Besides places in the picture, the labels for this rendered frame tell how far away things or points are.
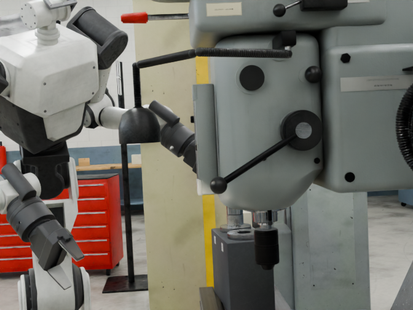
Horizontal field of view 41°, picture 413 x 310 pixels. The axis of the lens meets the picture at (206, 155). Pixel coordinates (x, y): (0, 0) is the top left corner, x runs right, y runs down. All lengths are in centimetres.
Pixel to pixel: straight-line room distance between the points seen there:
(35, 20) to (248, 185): 71
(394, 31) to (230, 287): 75
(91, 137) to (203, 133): 914
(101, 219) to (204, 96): 464
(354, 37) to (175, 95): 185
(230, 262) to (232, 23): 68
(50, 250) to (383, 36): 80
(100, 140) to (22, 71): 875
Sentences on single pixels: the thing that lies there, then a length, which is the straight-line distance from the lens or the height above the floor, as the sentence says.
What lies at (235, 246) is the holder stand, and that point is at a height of 116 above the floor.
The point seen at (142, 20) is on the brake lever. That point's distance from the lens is 116.
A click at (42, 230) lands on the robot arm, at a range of 126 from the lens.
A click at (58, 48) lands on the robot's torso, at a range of 147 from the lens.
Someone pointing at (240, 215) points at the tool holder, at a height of 122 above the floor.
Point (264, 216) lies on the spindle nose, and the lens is 105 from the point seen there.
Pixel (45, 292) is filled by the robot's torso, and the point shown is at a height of 103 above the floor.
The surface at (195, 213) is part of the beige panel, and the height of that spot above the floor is 103.
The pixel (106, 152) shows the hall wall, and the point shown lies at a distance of 1011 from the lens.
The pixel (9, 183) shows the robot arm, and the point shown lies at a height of 136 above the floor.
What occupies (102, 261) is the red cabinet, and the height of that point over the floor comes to 16.
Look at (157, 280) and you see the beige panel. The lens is 287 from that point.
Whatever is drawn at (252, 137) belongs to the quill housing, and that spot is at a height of 145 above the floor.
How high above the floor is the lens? 147
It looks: 3 degrees down
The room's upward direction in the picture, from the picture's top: 3 degrees counter-clockwise
